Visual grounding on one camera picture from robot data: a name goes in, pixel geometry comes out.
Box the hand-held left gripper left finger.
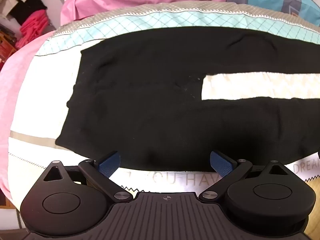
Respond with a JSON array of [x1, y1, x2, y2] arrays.
[[43, 151, 133, 203]]

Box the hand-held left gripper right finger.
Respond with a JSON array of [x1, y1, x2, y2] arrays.
[[198, 151, 291, 202]]

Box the black pants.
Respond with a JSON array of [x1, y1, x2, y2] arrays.
[[55, 26, 320, 172]]

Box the pink bed sheet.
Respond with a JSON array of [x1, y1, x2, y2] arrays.
[[0, 32, 63, 205]]

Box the checked teal and beige quilt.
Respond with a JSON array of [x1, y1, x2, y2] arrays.
[[7, 1, 320, 205]]

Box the pile of red clothes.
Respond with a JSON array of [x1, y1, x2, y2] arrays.
[[15, 9, 50, 51]]

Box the pink floral pillow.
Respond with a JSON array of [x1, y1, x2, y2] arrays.
[[60, 0, 230, 27]]

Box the black hanging clothes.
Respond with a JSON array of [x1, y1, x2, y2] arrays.
[[0, 0, 48, 26]]

